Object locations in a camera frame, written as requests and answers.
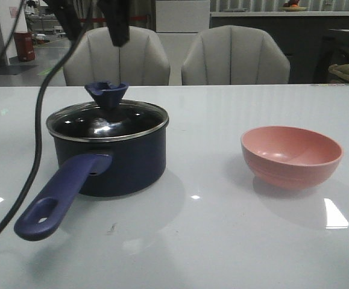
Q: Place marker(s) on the fruit plate on counter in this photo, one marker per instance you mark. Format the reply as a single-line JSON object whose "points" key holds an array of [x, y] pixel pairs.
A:
{"points": [[293, 5]]}

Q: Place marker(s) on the pink bowl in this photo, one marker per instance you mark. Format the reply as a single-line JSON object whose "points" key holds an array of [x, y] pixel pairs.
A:
{"points": [[289, 157]]}

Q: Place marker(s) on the dark blue saucepan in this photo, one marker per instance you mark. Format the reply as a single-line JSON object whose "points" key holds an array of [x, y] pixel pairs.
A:
{"points": [[93, 169]]}

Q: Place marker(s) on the right beige chair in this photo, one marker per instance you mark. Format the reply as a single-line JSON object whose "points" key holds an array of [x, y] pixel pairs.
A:
{"points": [[234, 55]]}

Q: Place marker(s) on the white cabinet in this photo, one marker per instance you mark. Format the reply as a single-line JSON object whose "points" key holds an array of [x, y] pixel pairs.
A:
{"points": [[177, 23]]}

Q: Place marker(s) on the left beige chair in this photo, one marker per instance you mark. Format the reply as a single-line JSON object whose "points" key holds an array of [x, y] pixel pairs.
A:
{"points": [[141, 61]]}

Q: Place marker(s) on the dark counter with white top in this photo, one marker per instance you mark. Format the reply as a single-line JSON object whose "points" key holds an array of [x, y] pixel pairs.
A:
{"points": [[298, 34]]}

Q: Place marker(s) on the red trash bin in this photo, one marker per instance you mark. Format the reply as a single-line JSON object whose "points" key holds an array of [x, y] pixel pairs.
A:
{"points": [[24, 46]]}

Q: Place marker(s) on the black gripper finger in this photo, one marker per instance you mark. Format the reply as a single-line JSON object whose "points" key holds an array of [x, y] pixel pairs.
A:
{"points": [[65, 13], [117, 18]]}

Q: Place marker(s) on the beige chair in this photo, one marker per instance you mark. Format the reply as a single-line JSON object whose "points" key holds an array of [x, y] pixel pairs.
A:
{"points": [[141, 61], [234, 55]]}

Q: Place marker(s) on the glass lid with blue knob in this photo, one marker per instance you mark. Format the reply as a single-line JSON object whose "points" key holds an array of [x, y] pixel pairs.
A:
{"points": [[108, 118]]}

